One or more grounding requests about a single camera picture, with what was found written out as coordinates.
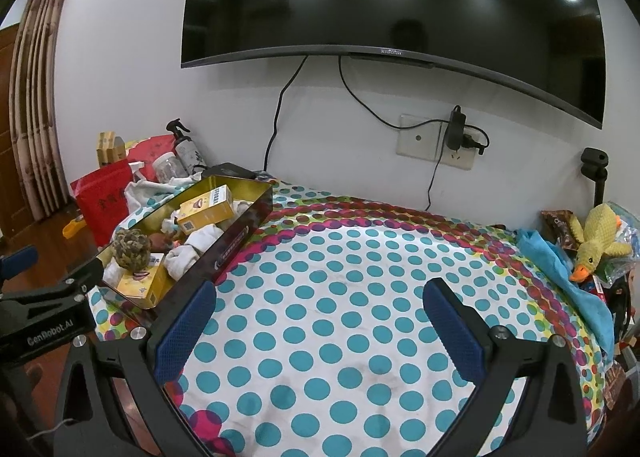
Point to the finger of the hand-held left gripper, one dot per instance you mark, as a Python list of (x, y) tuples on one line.
[(17, 262), (75, 282)]

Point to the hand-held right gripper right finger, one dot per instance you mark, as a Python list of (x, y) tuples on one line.
[(455, 337)]

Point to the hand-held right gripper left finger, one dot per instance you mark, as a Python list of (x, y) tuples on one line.
[(185, 337)]

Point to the yellow cardboard packet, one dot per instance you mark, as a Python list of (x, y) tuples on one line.
[(205, 209), (145, 287)]

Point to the white sock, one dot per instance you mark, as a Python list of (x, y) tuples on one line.
[(182, 262), (202, 237)]

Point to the gold tin box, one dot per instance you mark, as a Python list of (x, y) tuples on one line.
[(240, 232)]

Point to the small yellow floor toy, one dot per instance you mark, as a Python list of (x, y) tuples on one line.
[(74, 228)]

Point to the red paper bag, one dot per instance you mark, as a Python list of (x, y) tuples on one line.
[(97, 197)]

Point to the polka dot tablecloth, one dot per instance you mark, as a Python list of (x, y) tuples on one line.
[(350, 312)]

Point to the white cloth bag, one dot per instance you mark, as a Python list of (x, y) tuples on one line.
[(145, 192)]

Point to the blue cloth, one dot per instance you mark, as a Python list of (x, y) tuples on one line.
[(550, 262)]

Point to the yellow carton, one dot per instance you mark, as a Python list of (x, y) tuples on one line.
[(105, 149)]

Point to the brown carton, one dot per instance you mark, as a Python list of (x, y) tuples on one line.
[(120, 151)]

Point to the clear plastic jar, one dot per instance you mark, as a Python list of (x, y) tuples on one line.
[(166, 168)]

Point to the brown snack bag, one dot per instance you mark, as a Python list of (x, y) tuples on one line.
[(557, 227)]

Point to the red flat bag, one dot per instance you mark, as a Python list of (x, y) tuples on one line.
[(147, 147)]

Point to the black flat box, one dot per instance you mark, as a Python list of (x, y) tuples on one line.
[(227, 171)]

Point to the spray bottle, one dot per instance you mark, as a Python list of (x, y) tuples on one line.
[(187, 152)]

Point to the yellow plush duck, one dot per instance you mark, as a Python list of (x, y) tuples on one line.
[(597, 237)]

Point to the striped curtain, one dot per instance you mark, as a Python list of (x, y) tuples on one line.
[(37, 87)]

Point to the black power adapter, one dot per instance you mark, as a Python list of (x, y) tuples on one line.
[(456, 129)]

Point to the black wall plug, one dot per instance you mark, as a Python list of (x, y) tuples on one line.
[(475, 144)]

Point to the wall socket plate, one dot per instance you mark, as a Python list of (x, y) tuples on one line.
[(417, 139)]

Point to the black camera stand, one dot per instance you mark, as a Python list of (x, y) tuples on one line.
[(595, 162)]

